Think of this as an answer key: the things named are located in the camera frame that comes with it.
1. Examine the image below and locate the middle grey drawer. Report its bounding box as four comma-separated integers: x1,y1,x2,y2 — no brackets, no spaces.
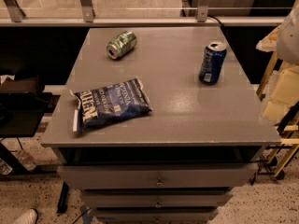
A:
81,190,233,208

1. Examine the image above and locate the blue pepsi can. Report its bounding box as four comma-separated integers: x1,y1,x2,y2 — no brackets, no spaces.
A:
199,41,227,85

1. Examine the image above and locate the grey drawer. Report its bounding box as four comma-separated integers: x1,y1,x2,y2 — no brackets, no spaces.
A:
58,163,257,189
81,190,233,208
95,208,218,222

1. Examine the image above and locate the grey metal railing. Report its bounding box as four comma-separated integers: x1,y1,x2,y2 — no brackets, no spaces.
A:
0,0,286,27

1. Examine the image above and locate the black side table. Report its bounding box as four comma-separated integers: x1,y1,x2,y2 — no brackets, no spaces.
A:
0,77,55,175

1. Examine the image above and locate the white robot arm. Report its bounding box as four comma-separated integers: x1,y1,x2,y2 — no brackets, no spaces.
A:
277,6,299,65

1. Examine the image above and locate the clear plastic bottle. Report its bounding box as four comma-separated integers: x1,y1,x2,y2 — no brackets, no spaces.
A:
16,150,36,172

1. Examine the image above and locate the green soda can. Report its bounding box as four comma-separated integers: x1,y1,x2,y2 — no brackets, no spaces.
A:
107,31,137,60

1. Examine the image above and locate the blue chip bag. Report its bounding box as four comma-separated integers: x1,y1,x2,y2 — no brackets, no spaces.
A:
71,77,152,132

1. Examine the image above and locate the black cable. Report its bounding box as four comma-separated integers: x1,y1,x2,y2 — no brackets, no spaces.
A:
207,14,226,28

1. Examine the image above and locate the white shoe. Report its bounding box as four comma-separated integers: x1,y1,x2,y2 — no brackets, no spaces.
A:
12,209,38,224

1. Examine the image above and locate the bottom grey drawer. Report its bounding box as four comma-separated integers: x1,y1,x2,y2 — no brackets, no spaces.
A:
95,208,218,222

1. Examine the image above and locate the top grey drawer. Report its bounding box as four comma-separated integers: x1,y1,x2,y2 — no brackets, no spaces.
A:
58,163,257,189

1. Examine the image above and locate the grey drawer cabinet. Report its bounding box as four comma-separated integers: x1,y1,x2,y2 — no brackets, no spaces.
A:
40,26,282,224

